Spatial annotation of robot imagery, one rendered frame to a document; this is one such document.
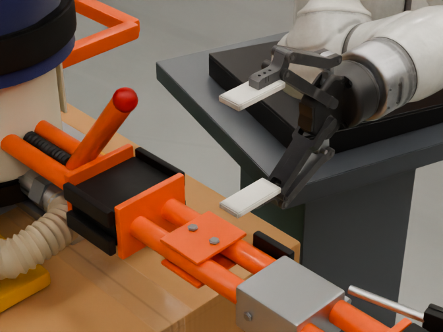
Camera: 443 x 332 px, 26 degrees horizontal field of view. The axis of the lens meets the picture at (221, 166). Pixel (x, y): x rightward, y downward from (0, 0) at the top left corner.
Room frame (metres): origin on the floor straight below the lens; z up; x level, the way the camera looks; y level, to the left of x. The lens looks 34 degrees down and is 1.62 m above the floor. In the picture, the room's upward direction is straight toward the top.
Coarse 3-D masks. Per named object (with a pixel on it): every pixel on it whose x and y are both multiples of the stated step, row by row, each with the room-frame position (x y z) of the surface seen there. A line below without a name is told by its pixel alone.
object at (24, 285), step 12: (24, 276) 0.78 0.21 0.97; (36, 276) 0.78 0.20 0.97; (48, 276) 0.78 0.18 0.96; (0, 288) 0.76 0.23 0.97; (12, 288) 0.76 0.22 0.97; (24, 288) 0.76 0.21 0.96; (36, 288) 0.77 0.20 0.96; (0, 300) 0.74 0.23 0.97; (12, 300) 0.75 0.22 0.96; (0, 312) 0.74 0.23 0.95
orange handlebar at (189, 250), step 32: (96, 0) 1.23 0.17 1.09; (128, 32) 1.13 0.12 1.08; (64, 64) 1.06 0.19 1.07; (32, 160) 0.82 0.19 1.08; (192, 224) 0.70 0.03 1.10; (224, 224) 0.70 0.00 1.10; (192, 256) 0.65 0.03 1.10; (224, 256) 0.69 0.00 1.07; (256, 256) 0.66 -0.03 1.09; (224, 288) 0.62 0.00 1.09; (352, 320) 0.58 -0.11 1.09
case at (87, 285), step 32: (192, 192) 0.97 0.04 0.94; (0, 224) 0.90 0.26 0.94; (256, 224) 0.90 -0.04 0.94; (64, 256) 0.84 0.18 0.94; (96, 256) 0.84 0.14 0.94; (160, 256) 0.84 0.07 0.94; (64, 288) 0.79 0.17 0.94; (96, 288) 0.79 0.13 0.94; (128, 288) 0.79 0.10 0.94; (160, 288) 0.79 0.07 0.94; (192, 288) 0.79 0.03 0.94; (0, 320) 0.74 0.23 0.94; (32, 320) 0.74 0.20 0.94; (64, 320) 0.74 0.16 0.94; (96, 320) 0.74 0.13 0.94; (128, 320) 0.74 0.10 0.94; (160, 320) 0.74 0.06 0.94; (192, 320) 0.75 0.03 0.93; (224, 320) 0.78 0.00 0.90
